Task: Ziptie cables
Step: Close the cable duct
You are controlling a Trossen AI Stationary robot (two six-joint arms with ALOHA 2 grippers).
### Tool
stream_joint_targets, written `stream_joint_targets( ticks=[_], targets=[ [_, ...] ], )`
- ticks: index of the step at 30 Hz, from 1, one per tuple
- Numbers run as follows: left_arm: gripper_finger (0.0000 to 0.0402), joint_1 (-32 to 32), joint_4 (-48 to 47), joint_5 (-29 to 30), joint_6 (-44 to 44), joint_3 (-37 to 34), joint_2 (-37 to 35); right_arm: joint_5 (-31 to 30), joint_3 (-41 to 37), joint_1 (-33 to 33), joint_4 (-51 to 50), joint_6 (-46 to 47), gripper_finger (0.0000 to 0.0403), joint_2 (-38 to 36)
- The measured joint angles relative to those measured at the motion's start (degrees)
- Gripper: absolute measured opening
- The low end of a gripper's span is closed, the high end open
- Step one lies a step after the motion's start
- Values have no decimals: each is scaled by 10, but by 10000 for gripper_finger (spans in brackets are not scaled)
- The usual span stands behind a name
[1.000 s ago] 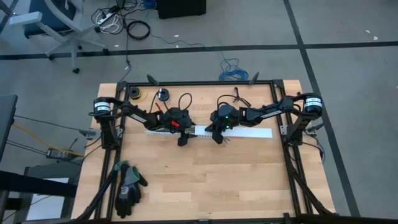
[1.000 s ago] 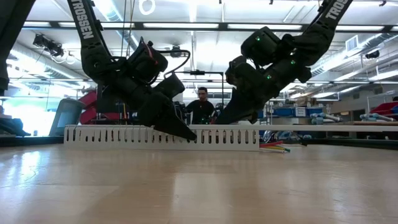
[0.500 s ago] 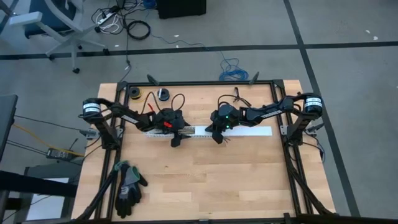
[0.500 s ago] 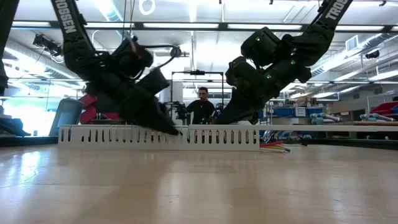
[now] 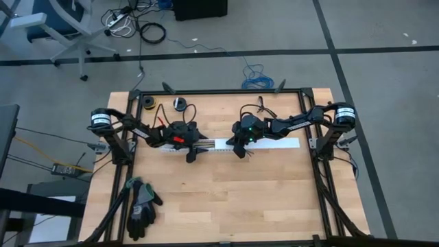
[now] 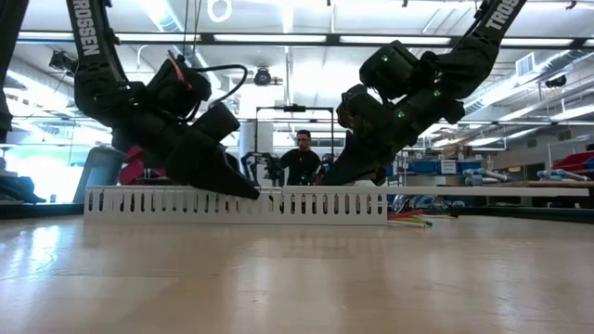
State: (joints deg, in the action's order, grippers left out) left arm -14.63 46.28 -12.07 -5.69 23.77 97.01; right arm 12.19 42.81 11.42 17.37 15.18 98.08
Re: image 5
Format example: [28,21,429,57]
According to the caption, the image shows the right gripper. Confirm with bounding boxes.
[225,115,268,159]

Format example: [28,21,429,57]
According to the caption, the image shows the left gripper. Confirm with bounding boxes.
[161,121,209,164]

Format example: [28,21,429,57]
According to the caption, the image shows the white slotted cable duct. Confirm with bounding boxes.
[159,138,220,154]

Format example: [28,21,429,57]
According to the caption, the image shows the white duct cover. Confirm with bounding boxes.
[214,137,301,152]

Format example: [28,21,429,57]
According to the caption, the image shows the black safety glasses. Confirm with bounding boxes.
[256,95,278,119]

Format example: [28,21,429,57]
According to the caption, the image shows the black white spool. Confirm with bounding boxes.
[172,97,188,113]

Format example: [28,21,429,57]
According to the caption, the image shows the black yellow spool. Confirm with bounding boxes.
[142,95,157,111]

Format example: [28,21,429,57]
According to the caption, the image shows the black work glove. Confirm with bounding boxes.
[126,176,148,207]
[126,183,164,241]

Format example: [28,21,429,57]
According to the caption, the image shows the black diagonal strut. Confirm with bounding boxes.
[84,178,138,244]
[318,181,370,238]

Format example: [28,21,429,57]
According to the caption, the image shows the black box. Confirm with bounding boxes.
[171,0,228,21]

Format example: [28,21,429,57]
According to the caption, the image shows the white power strip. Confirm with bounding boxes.
[105,5,133,29]

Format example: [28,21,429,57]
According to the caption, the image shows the grey cart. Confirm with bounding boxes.
[25,178,91,247]

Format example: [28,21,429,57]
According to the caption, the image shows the black beam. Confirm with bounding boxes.
[0,187,86,217]

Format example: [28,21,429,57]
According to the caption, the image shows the grey office chair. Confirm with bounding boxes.
[0,0,121,82]

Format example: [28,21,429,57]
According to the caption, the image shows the dark panel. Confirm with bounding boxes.
[0,104,21,179]

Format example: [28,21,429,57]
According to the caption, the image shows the black aluminium table frame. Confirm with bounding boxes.
[80,87,371,247]

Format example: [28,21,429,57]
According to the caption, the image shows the blue coiled floor cable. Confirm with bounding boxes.
[241,63,275,90]

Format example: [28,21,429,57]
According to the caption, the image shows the black coiled floor cable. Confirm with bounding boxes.
[139,22,167,45]

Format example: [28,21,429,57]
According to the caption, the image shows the yellow floor cable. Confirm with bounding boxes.
[13,136,94,173]

